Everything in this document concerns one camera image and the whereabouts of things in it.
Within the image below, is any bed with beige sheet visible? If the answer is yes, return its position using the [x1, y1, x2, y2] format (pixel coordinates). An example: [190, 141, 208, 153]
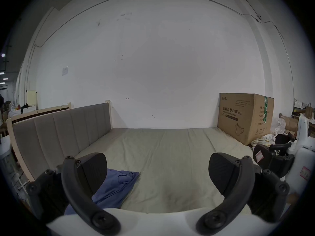
[71, 128, 262, 214]

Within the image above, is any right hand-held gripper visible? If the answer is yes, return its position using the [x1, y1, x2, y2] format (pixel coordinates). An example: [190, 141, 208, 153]
[253, 114, 315, 194]

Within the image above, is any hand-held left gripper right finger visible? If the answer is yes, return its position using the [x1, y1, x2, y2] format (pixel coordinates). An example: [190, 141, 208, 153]
[196, 153, 290, 236]

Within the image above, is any white plastic bag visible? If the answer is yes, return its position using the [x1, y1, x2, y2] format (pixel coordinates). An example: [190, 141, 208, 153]
[277, 118, 287, 134]

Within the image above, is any grey padded headboard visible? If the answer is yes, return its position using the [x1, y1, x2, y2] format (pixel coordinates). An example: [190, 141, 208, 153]
[6, 100, 114, 182]

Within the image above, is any pale yellow board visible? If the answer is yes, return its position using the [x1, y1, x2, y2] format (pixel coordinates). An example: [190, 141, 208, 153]
[26, 90, 38, 110]

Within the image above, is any striped pale cloth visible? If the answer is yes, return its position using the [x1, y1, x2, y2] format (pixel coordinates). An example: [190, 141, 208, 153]
[251, 134, 276, 146]

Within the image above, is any blue shirt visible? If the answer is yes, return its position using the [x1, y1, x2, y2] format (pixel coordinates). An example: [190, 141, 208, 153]
[64, 169, 140, 215]

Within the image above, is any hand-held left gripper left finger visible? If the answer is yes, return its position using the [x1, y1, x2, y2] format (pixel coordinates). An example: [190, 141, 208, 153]
[26, 153, 121, 236]

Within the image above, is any brown cardboard carton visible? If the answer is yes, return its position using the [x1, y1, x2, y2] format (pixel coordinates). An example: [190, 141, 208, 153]
[217, 93, 275, 146]

